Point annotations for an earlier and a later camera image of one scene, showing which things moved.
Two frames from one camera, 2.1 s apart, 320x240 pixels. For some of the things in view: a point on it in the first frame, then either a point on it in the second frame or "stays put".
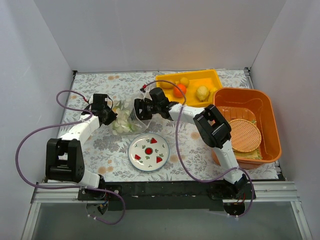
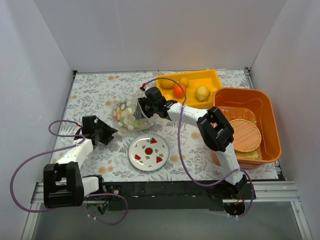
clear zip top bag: x=127 y=121 stays put
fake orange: x=177 y=92 stays put
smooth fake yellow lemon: x=184 y=81 stays put
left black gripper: x=110 y=116 to x=100 y=132
